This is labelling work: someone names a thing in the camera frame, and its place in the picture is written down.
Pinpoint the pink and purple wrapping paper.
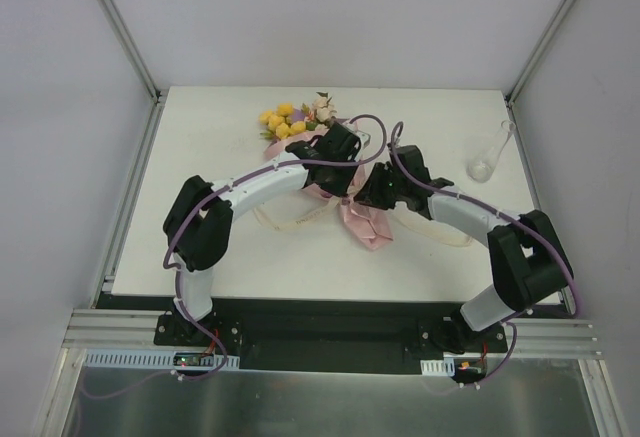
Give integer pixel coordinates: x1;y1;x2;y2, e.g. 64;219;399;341
264;129;393;250

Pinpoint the yellow and pink flower bunch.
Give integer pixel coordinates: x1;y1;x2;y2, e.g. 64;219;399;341
258;92;336;143

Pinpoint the cream printed ribbon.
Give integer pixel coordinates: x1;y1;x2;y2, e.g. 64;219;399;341
253;197;474;250

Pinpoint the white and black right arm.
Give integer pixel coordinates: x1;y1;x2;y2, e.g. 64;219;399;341
355;146;573;352

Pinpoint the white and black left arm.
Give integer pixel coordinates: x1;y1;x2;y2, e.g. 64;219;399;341
163;124;370;346

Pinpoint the clear glass vase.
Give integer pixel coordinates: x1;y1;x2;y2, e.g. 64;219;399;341
466;120;516;183

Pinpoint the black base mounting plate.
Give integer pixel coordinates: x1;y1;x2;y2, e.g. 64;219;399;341
154;298;507;375

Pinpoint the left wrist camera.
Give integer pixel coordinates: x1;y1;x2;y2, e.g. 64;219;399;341
355;130;371;148

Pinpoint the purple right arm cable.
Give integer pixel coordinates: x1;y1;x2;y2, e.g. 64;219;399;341
389;122;585;396

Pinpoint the white slotted cable duct right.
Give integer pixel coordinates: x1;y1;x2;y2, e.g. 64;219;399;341
420;357;487;377

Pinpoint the white slotted cable duct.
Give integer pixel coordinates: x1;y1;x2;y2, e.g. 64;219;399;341
85;349;240;372
420;357;487;377

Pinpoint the aluminium frame post left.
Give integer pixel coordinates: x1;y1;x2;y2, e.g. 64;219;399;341
97;0;162;103

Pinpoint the aluminium front rail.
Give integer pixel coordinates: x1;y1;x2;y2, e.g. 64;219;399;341
62;309;604;360

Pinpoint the white slotted cable duct left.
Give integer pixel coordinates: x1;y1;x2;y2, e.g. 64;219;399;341
85;349;240;372

